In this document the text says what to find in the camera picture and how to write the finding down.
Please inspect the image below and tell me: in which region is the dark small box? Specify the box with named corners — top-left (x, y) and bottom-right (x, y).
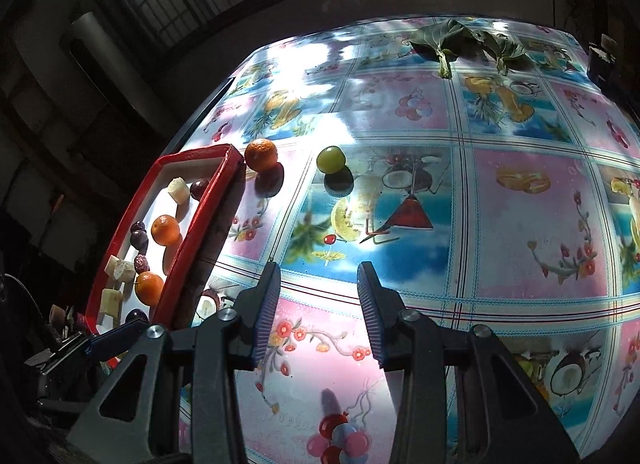
top-left (587, 34), bottom-right (618, 84)

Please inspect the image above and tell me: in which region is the large green leaf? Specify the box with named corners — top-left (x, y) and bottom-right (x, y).
top-left (409, 18), bottom-right (481, 79)

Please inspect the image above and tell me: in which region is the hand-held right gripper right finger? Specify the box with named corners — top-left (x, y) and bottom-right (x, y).
top-left (356, 262), bottom-right (581, 464)

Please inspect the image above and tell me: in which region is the small orange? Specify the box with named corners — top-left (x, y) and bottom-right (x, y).
top-left (244, 138), bottom-right (278, 173)
top-left (134, 272), bottom-right (165, 305)

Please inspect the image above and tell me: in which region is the small green leaf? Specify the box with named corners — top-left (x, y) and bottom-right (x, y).
top-left (477, 31), bottom-right (528, 75)

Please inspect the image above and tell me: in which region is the large orange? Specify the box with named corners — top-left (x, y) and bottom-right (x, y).
top-left (150, 214), bottom-right (181, 246)

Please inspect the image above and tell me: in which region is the green grape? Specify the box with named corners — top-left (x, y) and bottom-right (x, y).
top-left (316, 145), bottom-right (346, 175)

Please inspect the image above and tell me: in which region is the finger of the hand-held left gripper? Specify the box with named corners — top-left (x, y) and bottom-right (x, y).
top-left (89, 320), bottom-right (151, 362)

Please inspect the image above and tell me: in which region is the red rimmed tray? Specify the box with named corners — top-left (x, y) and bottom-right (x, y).
top-left (84, 144), bottom-right (247, 345)

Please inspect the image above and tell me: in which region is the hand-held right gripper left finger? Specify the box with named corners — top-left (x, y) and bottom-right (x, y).
top-left (65, 261), bottom-right (282, 464)

